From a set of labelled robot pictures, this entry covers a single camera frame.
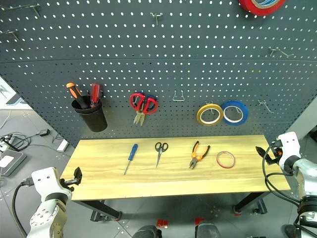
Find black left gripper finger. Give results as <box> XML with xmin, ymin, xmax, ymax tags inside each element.
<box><xmin>73</xmin><ymin>166</ymin><xmax>83</xmax><ymax>186</ymax></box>

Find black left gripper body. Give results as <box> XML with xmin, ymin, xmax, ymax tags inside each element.
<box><xmin>58</xmin><ymin>177</ymin><xmax>75</xmax><ymax>192</ymax></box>

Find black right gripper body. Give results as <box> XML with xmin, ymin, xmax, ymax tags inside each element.
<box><xmin>268</xmin><ymin>140</ymin><xmax>283</xmax><ymax>165</ymax></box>

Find black metal table leg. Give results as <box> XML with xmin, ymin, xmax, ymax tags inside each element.
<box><xmin>232</xmin><ymin>191</ymin><xmax>271</xmax><ymax>216</ymax></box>
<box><xmin>73</xmin><ymin>199</ymin><xmax>123</xmax><ymax>222</ymax></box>

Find blue tape roll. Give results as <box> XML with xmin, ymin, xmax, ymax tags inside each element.
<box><xmin>220</xmin><ymin>100</ymin><xmax>250</xmax><ymax>126</ymax></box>

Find silver tape hook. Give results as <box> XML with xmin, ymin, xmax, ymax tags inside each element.
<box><xmin>231</xmin><ymin>103</ymin><xmax>244</xmax><ymax>118</ymax></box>
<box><xmin>205</xmin><ymin>100</ymin><xmax>216</xmax><ymax>115</ymax></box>

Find silver pegboard hook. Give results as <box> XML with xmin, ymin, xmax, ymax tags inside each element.
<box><xmin>150</xmin><ymin>12</ymin><xmax>164</xmax><ymax>26</ymax></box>
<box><xmin>0</xmin><ymin>29</ymin><xmax>20</xmax><ymax>41</ymax></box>
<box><xmin>268</xmin><ymin>47</ymin><xmax>295</xmax><ymax>59</ymax></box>
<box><xmin>258</xmin><ymin>99</ymin><xmax>274</xmax><ymax>114</ymax></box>
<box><xmin>0</xmin><ymin>3</ymin><xmax>42</xmax><ymax>17</ymax></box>

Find black plastic cup holder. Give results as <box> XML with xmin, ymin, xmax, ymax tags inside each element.
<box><xmin>71</xmin><ymin>95</ymin><xmax>108</xmax><ymax>132</ymax></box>

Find grey flat box device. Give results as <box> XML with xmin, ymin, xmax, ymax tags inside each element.
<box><xmin>0</xmin><ymin>149</ymin><xmax>28</xmax><ymax>178</ymax></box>

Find orange black pliers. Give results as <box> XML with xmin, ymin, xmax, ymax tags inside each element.
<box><xmin>188</xmin><ymin>140</ymin><xmax>211</xmax><ymax>170</ymax></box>

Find yellow tape roll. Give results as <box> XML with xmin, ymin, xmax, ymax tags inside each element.
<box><xmin>196</xmin><ymin>103</ymin><xmax>224</xmax><ymax>126</ymax></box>

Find dark rounded shape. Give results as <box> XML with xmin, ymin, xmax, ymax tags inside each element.
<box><xmin>132</xmin><ymin>225</ymin><xmax>163</xmax><ymax>238</ymax></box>
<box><xmin>194</xmin><ymin>222</ymin><xmax>221</xmax><ymax>238</ymax></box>

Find white stand with blue base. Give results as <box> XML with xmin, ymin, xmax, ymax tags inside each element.
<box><xmin>0</xmin><ymin>76</ymin><xmax>28</xmax><ymax>107</ymax></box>

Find dark grey perforated pegboard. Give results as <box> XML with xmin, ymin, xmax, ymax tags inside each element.
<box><xmin>0</xmin><ymin>0</ymin><xmax>317</xmax><ymax>149</ymax></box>

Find large red tape roll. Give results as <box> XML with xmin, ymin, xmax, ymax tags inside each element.
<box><xmin>238</xmin><ymin>0</ymin><xmax>287</xmax><ymax>17</ymax></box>

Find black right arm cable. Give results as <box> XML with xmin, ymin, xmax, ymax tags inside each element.
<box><xmin>262</xmin><ymin>142</ymin><xmax>306</xmax><ymax>207</ymax></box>

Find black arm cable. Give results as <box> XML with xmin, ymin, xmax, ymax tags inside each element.
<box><xmin>11</xmin><ymin>178</ymin><xmax>35</xmax><ymax>238</ymax></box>
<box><xmin>262</xmin><ymin>142</ymin><xmax>306</xmax><ymax>207</ymax></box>

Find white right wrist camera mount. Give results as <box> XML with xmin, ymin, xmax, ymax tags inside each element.
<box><xmin>276</xmin><ymin>131</ymin><xmax>302</xmax><ymax>167</ymax></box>

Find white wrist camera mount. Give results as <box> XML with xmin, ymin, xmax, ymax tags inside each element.
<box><xmin>276</xmin><ymin>131</ymin><xmax>302</xmax><ymax>167</ymax></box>
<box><xmin>31</xmin><ymin>167</ymin><xmax>73</xmax><ymax>202</ymax></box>

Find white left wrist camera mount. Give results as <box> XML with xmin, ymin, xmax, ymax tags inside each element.
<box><xmin>31</xmin><ymin>167</ymin><xmax>73</xmax><ymax>202</ymax></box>

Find thin red tape ring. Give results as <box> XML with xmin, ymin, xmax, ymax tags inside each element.
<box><xmin>216</xmin><ymin>151</ymin><xmax>236</xmax><ymax>170</ymax></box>

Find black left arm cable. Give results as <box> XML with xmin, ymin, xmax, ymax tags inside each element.
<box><xmin>11</xmin><ymin>178</ymin><xmax>35</xmax><ymax>238</ymax></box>

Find blue handled screwdriver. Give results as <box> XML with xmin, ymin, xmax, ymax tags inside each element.
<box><xmin>123</xmin><ymin>143</ymin><xmax>139</xmax><ymax>176</ymax></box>

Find tangled black floor cables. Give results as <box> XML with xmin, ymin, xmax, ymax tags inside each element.
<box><xmin>0</xmin><ymin>131</ymin><xmax>42</xmax><ymax>152</ymax></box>

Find red handled screwdriver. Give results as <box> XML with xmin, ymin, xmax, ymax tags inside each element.
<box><xmin>89</xmin><ymin>83</ymin><xmax>103</xmax><ymax>108</ymax></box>

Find orange black handled screwdriver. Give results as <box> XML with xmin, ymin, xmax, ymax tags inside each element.
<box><xmin>65</xmin><ymin>82</ymin><xmax>89</xmax><ymax>110</ymax></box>

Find black handled scissors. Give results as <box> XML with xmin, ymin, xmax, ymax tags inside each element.
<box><xmin>155</xmin><ymin>141</ymin><xmax>169</xmax><ymax>169</ymax></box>

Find silver wire loop hook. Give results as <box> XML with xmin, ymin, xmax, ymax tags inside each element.
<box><xmin>172</xmin><ymin>89</ymin><xmax>186</xmax><ymax>102</ymax></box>

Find red handled scissors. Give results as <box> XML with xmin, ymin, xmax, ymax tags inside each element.
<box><xmin>129</xmin><ymin>92</ymin><xmax>159</xmax><ymax>127</ymax></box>

